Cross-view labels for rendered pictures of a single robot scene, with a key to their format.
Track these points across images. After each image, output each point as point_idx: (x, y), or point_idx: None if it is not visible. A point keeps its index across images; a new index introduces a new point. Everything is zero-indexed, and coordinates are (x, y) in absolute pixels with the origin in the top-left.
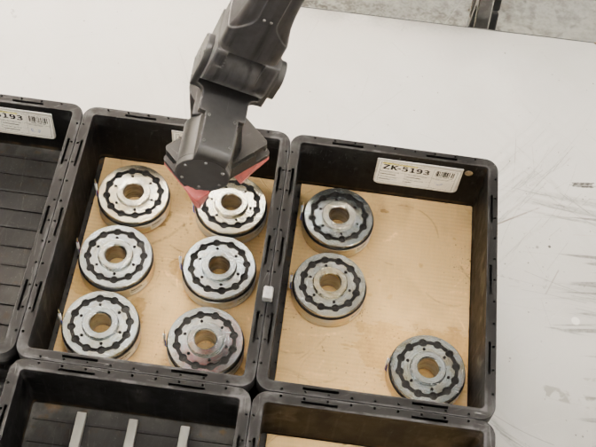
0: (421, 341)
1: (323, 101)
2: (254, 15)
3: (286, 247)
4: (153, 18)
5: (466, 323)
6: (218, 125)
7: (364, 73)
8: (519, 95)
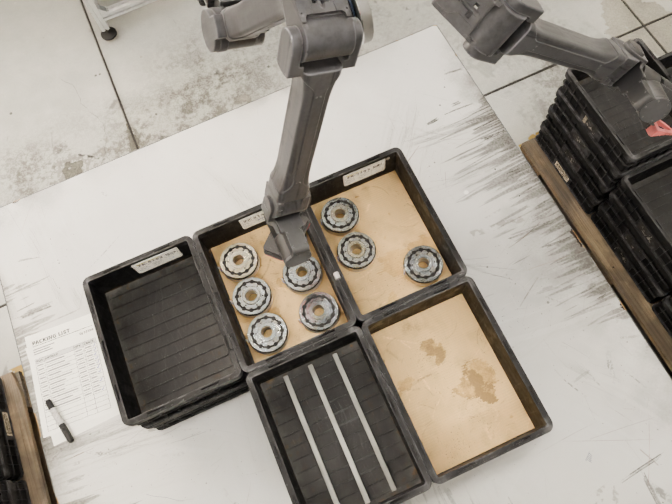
0: (413, 252)
1: None
2: (291, 183)
3: (330, 248)
4: (175, 154)
5: (425, 229)
6: (294, 234)
7: None
8: (376, 91)
